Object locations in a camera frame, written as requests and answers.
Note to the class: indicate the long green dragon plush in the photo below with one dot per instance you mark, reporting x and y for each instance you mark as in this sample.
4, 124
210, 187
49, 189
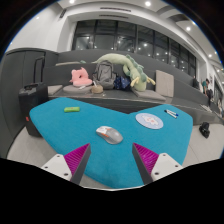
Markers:
136, 75

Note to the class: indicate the flat grey square cushion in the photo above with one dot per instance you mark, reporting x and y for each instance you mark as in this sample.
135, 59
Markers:
149, 94
54, 89

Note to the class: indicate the black wheeled suitcase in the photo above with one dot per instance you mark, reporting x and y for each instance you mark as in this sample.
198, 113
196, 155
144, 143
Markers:
32, 100

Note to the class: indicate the blue capped marker pen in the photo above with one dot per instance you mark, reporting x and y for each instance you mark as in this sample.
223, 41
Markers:
173, 112

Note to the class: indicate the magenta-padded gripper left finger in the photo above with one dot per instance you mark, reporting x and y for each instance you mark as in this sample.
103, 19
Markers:
60, 166

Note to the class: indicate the round light blue mouse pad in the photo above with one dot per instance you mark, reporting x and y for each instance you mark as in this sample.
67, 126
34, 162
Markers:
149, 120

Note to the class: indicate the black bag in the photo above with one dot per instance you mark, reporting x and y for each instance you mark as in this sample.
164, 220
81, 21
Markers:
204, 130

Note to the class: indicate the upright beige square cushion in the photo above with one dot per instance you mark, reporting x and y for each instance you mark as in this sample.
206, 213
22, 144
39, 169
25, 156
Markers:
164, 83

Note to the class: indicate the round ceiling lights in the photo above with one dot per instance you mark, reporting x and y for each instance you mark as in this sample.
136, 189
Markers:
147, 3

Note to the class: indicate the grey computer mouse orange accents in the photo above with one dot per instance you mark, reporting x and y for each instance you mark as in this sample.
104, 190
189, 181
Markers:
110, 135

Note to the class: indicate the person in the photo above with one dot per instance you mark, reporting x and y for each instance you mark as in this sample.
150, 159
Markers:
205, 86

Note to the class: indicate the dark blue patterned bag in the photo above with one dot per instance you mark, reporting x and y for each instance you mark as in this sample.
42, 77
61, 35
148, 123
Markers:
122, 83

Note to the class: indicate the round grey seat cushion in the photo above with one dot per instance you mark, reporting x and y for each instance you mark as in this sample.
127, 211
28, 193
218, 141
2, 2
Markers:
75, 89

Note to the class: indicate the small green eraser block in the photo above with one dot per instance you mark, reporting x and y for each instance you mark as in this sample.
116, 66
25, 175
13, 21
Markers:
72, 109

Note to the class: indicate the small brown woven basket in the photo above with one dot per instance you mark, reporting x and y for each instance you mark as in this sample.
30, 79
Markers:
97, 89

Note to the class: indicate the grey backpack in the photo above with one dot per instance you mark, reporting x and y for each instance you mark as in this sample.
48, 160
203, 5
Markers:
104, 75

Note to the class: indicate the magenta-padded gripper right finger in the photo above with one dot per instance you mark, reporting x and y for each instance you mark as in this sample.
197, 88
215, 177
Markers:
163, 166

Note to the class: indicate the black capped marker pen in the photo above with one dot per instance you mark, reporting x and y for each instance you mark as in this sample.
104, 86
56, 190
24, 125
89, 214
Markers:
170, 114

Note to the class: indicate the pink plush toy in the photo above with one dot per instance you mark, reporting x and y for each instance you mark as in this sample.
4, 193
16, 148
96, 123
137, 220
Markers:
80, 77

